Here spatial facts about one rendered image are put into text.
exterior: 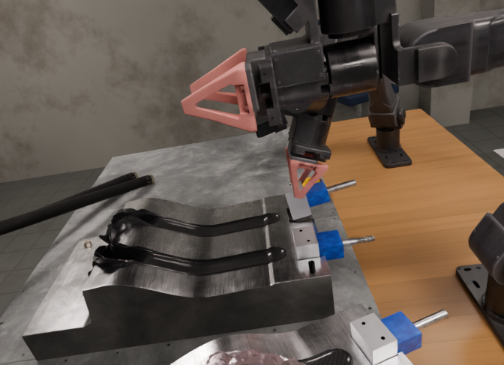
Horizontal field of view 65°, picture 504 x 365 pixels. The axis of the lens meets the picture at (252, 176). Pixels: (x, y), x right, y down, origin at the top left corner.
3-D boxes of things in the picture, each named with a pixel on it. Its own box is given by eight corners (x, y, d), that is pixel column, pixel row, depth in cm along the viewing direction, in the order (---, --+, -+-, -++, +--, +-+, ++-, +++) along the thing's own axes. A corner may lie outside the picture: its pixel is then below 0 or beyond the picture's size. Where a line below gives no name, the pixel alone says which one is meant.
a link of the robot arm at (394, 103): (397, 131, 104) (378, 29, 81) (371, 130, 108) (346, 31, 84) (402, 113, 107) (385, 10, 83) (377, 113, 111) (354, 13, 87)
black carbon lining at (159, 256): (280, 219, 78) (273, 177, 74) (289, 273, 64) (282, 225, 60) (110, 246, 80) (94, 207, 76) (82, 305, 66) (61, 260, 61)
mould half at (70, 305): (309, 225, 86) (302, 172, 80) (335, 317, 63) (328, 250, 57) (89, 260, 89) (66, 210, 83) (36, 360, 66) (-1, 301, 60)
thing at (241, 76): (169, 80, 38) (265, 61, 37) (181, 65, 44) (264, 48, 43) (187, 145, 41) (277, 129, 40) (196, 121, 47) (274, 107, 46)
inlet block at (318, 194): (355, 190, 76) (349, 165, 75) (362, 199, 72) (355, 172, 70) (290, 210, 78) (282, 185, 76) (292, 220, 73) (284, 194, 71)
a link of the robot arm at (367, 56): (315, 39, 38) (387, 25, 38) (308, 31, 43) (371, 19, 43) (323, 106, 41) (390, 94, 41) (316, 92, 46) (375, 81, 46)
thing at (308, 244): (370, 242, 68) (369, 216, 66) (379, 260, 64) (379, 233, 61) (295, 253, 69) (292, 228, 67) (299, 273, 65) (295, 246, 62)
